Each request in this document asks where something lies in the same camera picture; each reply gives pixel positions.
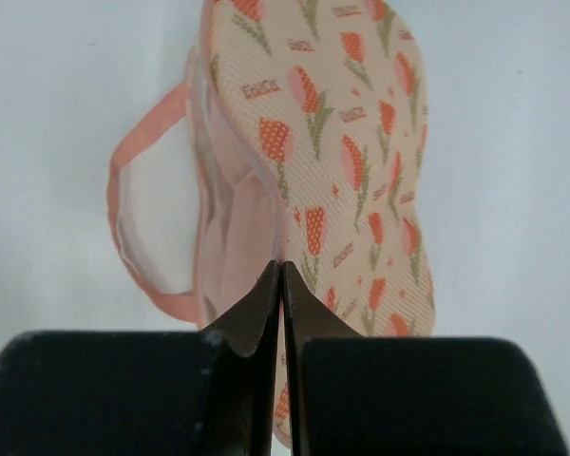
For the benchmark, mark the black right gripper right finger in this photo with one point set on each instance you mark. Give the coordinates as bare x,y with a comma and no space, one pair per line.
356,395

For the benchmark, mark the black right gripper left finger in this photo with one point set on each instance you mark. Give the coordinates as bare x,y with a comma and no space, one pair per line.
146,393

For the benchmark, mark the tulip print mesh laundry bag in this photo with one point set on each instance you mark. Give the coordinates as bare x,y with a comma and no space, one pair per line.
309,124

